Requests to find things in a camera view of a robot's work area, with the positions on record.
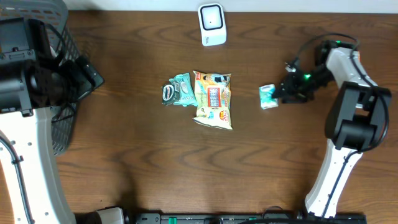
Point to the dark green snack pack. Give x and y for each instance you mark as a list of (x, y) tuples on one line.
[(170, 93)]

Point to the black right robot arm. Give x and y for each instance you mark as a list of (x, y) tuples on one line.
[(357, 122)]

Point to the white barcode scanner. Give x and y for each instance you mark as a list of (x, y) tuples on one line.
[(212, 24)]

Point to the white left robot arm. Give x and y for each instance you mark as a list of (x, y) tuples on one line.
[(33, 81)]

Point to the teal wet wipes pack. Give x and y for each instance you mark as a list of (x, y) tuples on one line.
[(186, 93)]

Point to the green Kleenex tissue pack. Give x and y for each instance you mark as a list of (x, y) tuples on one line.
[(266, 99)]

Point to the grey plastic mesh basket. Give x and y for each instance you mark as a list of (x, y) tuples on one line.
[(54, 12)]

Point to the yellow snack bag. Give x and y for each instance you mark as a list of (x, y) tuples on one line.
[(213, 95)]

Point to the black mounting rail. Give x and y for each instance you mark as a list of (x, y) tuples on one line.
[(270, 215)]

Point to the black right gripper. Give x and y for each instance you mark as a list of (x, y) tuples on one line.
[(291, 82)]

